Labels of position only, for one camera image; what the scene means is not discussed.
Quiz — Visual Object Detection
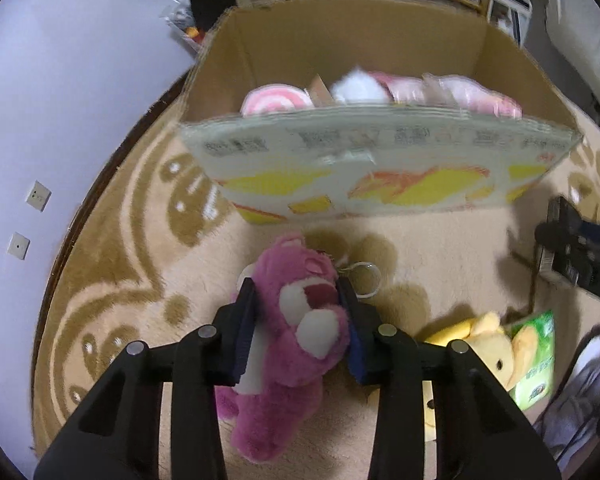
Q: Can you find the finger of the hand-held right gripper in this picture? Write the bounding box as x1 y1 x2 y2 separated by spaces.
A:
534 196 581 281

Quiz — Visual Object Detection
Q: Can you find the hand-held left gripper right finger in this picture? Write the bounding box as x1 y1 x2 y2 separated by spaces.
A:
336 276 563 480

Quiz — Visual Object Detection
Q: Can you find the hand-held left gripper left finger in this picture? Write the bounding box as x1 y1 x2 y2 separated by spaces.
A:
32 277 258 480

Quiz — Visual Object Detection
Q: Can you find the pink bear plush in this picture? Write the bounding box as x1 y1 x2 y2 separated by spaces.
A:
215 234 381 463

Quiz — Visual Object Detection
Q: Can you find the pink plastic plush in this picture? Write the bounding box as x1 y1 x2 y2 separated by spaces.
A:
370 72 523 120

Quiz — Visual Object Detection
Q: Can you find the printed cardboard box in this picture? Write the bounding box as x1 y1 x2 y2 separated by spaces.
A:
180 0 586 223

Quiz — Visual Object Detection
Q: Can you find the pink swirl roll plush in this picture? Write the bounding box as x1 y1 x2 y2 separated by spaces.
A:
240 85 315 115

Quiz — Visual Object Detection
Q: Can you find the white fluffy chick plush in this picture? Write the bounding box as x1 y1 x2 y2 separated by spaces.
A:
330 71 388 106

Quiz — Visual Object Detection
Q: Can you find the green packet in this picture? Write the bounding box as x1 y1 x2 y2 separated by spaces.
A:
507 310 556 408

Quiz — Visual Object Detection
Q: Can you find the grey fluffy slipper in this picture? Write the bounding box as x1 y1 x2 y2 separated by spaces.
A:
540 337 600 461

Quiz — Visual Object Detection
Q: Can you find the yellow bear plush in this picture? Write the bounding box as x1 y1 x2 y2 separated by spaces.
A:
370 311 526 441

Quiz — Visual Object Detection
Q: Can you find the beige patterned carpet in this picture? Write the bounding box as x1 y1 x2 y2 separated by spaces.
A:
32 72 600 480

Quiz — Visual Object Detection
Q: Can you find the white bedding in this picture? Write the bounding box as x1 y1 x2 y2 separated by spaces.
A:
545 0 600 121

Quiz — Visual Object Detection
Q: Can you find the white trolley cart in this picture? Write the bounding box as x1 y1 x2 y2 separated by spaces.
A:
490 0 533 36

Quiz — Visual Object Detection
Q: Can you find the clear plastic bag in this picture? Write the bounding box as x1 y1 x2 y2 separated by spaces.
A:
162 2 206 53

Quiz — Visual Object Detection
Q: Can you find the square wall socket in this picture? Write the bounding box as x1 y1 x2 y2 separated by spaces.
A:
7 232 31 260
26 181 52 211

